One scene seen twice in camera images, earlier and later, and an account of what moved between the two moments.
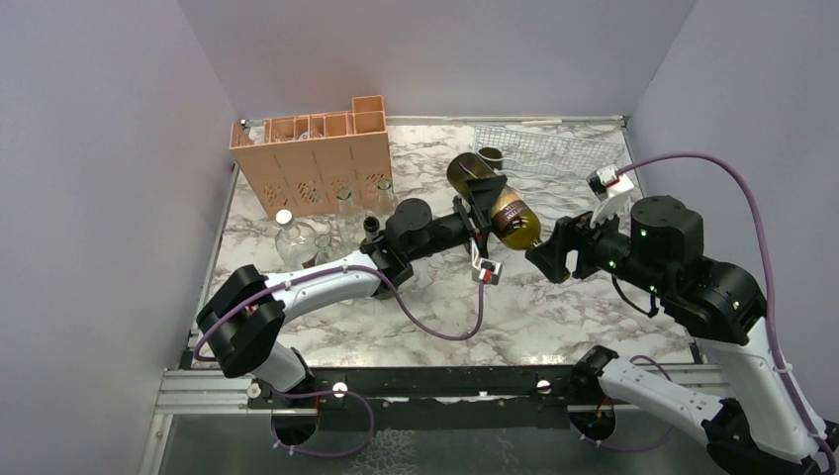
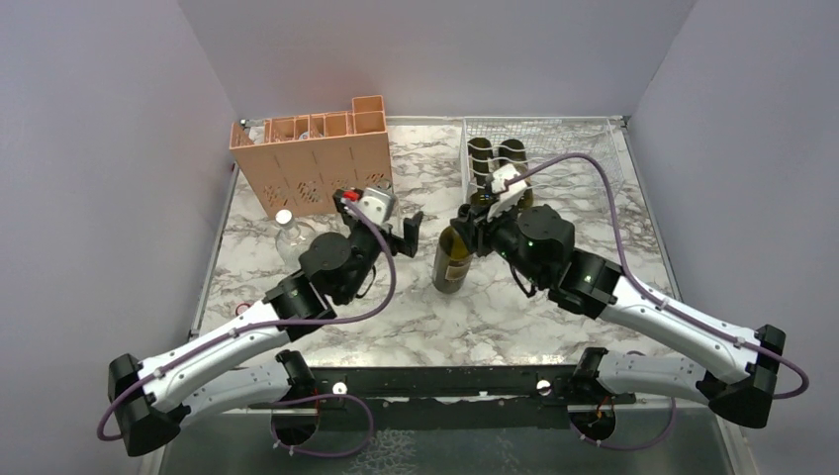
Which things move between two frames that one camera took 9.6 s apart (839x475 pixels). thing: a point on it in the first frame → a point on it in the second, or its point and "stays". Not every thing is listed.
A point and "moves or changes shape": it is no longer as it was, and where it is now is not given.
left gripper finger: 484,193 → 408,243
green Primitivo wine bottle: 371,226 moves or changes shape
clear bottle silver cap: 297,250 stays
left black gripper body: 475,224 → 365,245
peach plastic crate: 319,164 stays
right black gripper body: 580,230 → 501,234
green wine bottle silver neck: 512,221 → 512,151
